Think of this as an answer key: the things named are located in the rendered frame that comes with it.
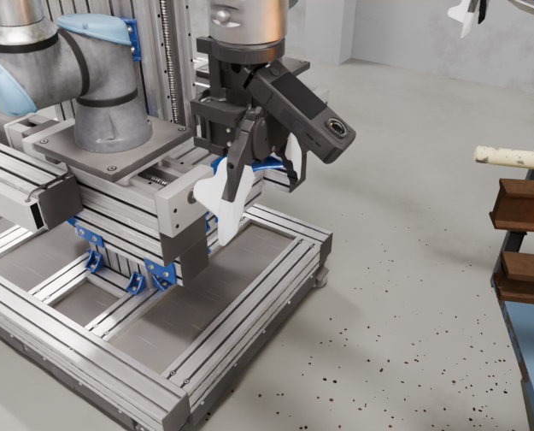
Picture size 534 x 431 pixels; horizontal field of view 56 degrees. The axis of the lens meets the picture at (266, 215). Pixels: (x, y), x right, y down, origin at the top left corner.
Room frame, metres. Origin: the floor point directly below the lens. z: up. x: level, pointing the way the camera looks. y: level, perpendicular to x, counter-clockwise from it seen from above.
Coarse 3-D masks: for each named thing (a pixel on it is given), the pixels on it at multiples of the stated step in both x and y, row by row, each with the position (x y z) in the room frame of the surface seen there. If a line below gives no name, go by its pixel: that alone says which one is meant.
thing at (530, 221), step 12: (504, 180) 0.42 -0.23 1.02; (516, 180) 0.42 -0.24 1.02; (528, 180) 0.42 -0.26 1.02; (504, 192) 0.41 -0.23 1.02; (516, 192) 0.40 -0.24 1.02; (528, 192) 0.40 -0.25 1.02; (504, 204) 0.41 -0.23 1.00; (516, 204) 0.41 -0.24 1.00; (528, 204) 0.40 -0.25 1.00; (492, 216) 0.42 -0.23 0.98; (504, 216) 0.41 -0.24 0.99; (516, 216) 0.41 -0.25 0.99; (528, 216) 0.40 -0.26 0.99; (504, 228) 0.40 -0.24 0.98; (516, 228) 0.40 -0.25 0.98; (528, 228) 0.40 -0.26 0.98
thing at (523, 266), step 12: (504, 252) 0.32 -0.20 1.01; (516, 252) 0.32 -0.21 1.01; (504, 264) 0.31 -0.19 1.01; (516, 264) 0.31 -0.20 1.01; (528, 264) 0.31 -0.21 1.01; (504, 276) 0.30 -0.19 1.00; (516, 276) 0.29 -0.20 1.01; (528, 276) 0.29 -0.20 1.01; (504, 288) 0.30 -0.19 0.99; (516, 288) 0.30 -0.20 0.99; (528, 288) 0.30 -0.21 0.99; (504, 300) 0.29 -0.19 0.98; (516, 300) 0.29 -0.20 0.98; (528, 300) 0.29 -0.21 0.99
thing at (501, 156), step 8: (480, 152) 1.19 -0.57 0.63; (488, 152) 1.19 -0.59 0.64; (496, 152) 1.18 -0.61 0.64; (504, 152) 1.18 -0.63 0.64; (512, 152) 1.18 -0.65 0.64; (520, 152) 1.18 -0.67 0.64; (528, 152) 1.18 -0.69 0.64; (480, 160) 1.18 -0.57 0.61; (488, 160) 1.18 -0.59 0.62; (496, 160) 1.17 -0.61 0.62; (504, 160) 1.17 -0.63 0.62; (512, 160) 1.17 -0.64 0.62; (520, 160) 1.16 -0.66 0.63; (528, 160) 1.16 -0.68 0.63
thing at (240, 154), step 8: (240, 136) 0.45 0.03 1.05; (248, 136) 0.45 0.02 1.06; (232, 144) 0.45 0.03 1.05; (240, 144) 0.44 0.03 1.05; (248, 144) 0.45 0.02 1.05; (232, 152) 0.44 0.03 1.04; (240, 152) 0.44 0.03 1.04; (248, 152) 0.45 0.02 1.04; (232, 160) 0.44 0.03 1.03; (240, 160) 0.43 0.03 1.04; (248, 160) 0.45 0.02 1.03; (232, 168) 0.44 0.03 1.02; (240, 168) 0.43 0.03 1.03; (232, 176) 0.43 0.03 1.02; (240, 176) 0.43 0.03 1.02; (232, 184) 0.43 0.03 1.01; (224, 192) 0.43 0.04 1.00; (232, 192) 0.42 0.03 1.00; (232, 200) 0.42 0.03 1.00
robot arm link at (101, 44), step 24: (72, 24) 0.87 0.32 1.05; (96, 24) 0.87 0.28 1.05; (120, 24) 0.91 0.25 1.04; (72, 48) 0.84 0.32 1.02; (96, 48) 0.86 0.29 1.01; (120, 48) 0.89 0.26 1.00; (96, 72) 0.85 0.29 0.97; (120, 72) 0.89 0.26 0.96; (96, 96) 0.86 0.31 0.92; (120, 96) 0.88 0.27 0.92
